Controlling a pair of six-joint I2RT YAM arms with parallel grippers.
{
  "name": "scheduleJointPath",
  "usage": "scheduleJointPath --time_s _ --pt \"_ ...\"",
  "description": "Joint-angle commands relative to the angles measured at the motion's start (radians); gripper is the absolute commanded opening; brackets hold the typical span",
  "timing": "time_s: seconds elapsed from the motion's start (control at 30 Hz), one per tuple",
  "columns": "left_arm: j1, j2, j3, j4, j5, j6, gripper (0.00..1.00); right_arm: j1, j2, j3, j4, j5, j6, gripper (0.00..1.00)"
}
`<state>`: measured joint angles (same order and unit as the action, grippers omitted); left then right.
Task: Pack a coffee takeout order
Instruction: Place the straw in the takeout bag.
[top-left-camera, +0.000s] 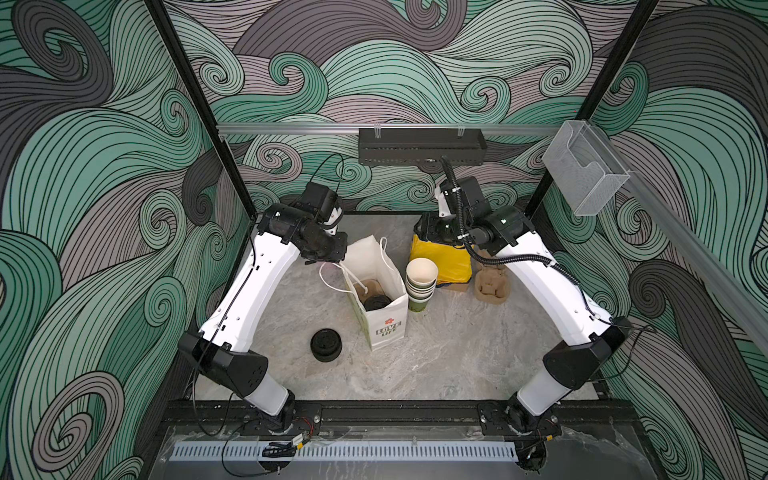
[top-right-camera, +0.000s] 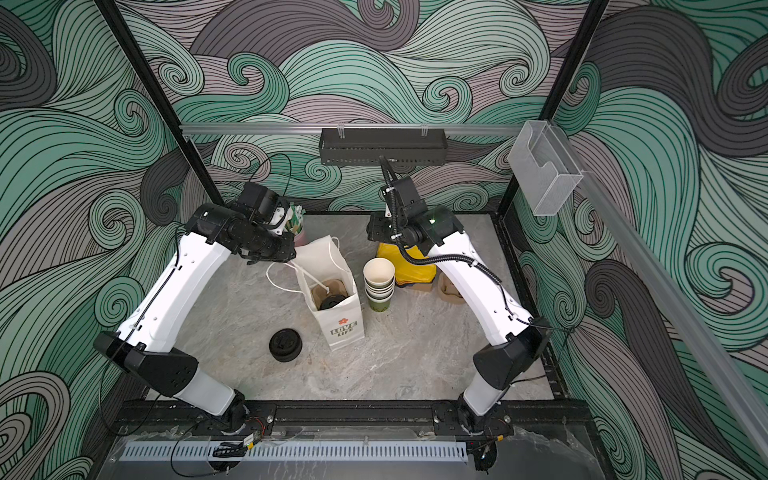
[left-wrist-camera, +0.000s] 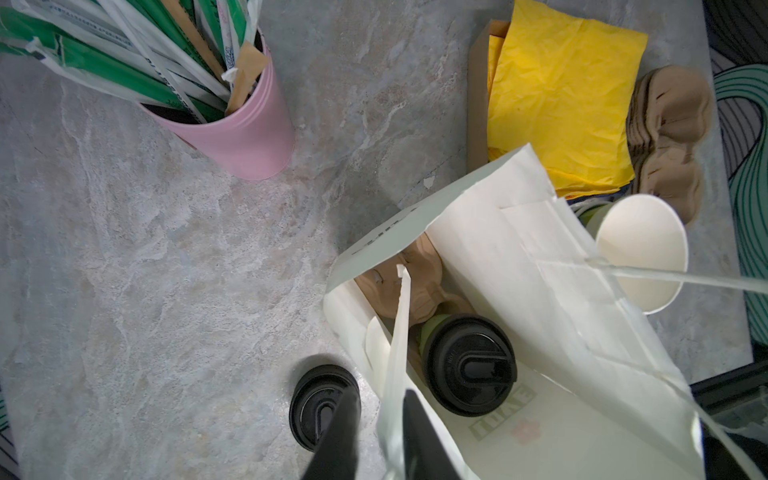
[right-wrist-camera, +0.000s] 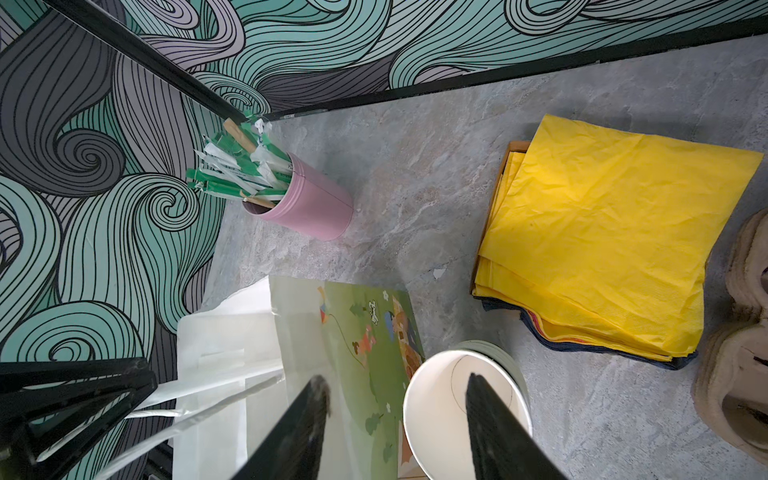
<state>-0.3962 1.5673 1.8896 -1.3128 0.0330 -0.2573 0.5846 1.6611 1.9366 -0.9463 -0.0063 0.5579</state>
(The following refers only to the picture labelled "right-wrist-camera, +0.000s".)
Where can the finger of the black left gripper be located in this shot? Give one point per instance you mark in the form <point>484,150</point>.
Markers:
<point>54,413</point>

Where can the pink holder cup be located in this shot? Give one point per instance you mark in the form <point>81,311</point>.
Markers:
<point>314,205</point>

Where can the brown pulp cup carrier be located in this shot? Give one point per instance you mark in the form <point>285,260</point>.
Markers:
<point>730,389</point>

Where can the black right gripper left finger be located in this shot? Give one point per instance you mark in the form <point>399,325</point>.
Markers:
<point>293,448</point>

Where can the white green paper bag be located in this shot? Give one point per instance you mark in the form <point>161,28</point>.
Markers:
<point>241,364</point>

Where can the black cage frame post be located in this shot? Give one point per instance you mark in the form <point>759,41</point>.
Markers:
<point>284,58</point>

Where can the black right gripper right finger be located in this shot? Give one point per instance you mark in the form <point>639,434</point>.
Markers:
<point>501,448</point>

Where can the stack of green paper cups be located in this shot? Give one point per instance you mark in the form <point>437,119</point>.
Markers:
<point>434,410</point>

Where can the yellow paper napkin stack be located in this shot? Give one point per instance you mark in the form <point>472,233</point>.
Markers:
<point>600,238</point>

